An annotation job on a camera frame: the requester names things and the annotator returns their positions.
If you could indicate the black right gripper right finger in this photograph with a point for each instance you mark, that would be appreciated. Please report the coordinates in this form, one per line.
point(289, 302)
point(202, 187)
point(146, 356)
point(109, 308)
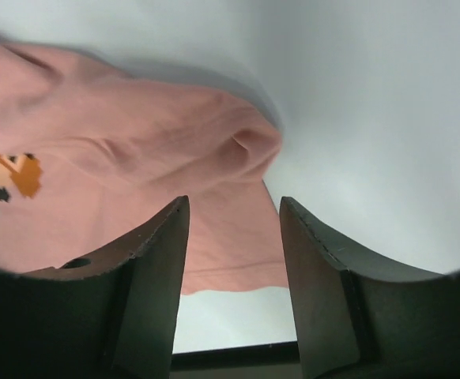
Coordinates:
point(359, 314)

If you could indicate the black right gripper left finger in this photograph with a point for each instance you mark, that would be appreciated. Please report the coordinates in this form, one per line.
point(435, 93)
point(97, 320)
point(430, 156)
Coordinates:
point(108, 314)

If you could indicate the pink printed t shirt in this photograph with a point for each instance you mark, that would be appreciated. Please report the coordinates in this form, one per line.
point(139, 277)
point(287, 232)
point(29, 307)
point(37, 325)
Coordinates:
point(88, 153)

